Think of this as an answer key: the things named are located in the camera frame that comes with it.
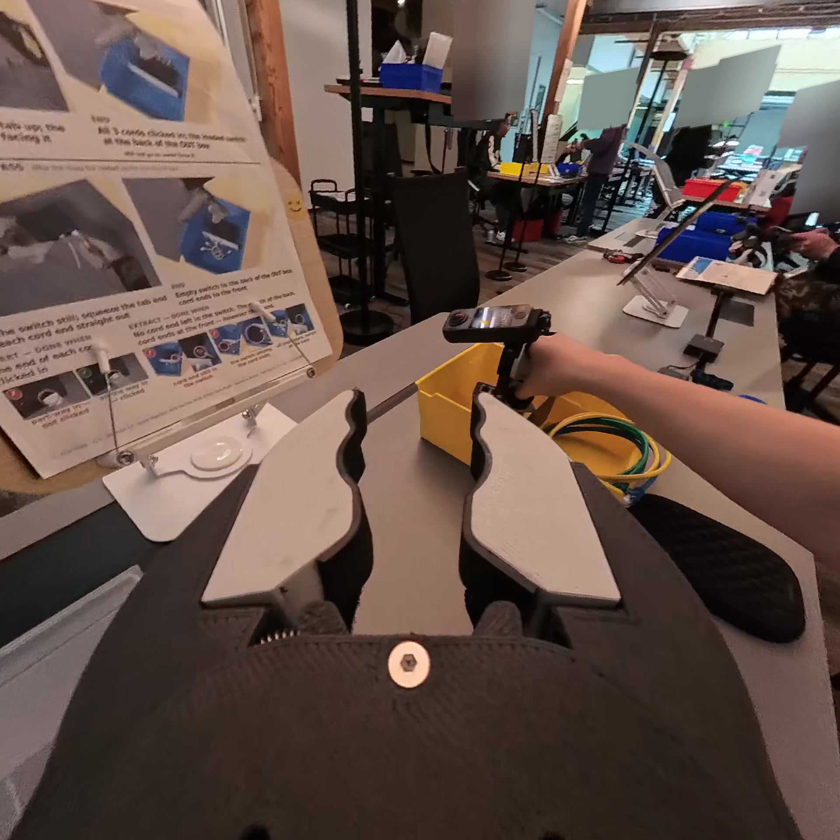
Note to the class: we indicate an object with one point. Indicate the black utility cart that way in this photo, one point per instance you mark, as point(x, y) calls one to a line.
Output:
point(341, 243)

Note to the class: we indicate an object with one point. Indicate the blue plastic bin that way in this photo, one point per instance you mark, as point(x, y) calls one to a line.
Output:
point(410, 77)
point(695, 243)
point(725, 222)

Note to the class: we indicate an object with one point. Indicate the black wrist rest pad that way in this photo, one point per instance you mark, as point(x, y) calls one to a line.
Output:
point(735, 571)

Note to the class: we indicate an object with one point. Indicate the black floor lamp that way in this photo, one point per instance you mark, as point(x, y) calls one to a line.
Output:
point(666, 51)
point(355, 164)

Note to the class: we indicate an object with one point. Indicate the black office chair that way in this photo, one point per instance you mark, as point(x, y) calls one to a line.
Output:
point(436, 243)

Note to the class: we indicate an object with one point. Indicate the wooden support column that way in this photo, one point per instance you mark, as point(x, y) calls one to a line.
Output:
point(272, 79)

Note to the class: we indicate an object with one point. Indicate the person's right hand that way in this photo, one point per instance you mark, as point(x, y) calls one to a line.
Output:
point(558, 367)

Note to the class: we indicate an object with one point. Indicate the black adapter box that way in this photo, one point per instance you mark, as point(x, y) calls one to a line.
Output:
point(703, 345)

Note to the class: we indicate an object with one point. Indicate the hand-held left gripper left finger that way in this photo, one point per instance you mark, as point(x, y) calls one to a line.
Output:
point(289, 518)

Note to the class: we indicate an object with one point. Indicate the small printed sheet holder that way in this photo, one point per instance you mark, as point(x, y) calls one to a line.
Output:
point(728, 275)

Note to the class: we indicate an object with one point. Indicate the yellow smiley sticker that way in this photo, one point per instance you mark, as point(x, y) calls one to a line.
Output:
point(296, 204)

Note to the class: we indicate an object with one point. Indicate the yellow plastic bin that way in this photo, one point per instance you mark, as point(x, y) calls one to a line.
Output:
point(446, 407)

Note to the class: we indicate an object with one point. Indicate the person's right forearm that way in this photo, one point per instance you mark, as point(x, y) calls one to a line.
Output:
point(722, 433)

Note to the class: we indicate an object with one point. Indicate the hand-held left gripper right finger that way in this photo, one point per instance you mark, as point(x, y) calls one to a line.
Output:
point(531, 525)

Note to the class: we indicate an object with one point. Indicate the wooden standing desk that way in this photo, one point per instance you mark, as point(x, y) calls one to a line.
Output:
point(387, 92)

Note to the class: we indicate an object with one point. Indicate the white tablet stand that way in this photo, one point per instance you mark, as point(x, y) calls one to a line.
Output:
point(656, 308)

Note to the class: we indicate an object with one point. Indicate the dark tablet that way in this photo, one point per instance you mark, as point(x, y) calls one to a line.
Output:
point(682, 229)

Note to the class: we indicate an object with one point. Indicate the small yellow bin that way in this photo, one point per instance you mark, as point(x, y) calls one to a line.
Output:
point(525, 169)

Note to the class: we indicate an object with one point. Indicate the red plastic bin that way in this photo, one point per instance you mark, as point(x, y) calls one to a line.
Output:
point(712, 190)

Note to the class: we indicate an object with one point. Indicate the printed instruction sheet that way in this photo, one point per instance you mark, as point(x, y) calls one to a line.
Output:
point(131, 197)

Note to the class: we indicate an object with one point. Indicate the white sheet stand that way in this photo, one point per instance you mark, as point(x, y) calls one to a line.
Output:
point(164, 499)

